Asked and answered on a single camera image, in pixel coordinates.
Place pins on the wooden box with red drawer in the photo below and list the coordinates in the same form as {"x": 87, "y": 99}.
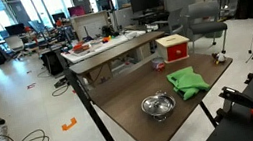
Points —
{"x": 173, "y": 47}

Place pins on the grey mesh chair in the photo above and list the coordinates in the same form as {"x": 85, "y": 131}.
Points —
{"x": 173, "y": 19}

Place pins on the white office chair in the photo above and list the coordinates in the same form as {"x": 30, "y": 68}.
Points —
{"x": 15, "y": 44}

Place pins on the small black monitor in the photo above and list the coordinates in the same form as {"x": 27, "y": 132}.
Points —
{"x": 14, "y": 29}

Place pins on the cardboard box under shelf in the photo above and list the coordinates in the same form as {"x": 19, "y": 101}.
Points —
{"x": 99, "y": 74}

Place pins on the wooden workbench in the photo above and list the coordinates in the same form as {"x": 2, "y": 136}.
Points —
{"x": 113, "y": 52}

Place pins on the white background table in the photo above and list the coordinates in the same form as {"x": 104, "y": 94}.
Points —
{"x": 103, "y": 47}

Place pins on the dark red cup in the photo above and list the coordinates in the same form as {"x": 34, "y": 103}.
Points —
{"x": 158, "y": 64}

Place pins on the grey chair with metal legs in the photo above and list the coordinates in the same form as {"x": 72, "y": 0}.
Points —
{"x": 207, "y": 28}

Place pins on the silver metal pot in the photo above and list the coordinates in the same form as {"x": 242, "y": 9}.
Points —
{"x": 156, "y": 117}

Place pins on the green cloth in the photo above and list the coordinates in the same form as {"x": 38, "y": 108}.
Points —
{"x": 187, "y": 83}

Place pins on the white partition panel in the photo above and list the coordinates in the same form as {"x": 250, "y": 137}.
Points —
{"x": 91, "y": 24}

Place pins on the small brown white plush toy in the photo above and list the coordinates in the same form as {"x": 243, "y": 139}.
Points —
{"x": 220, "y": 57}

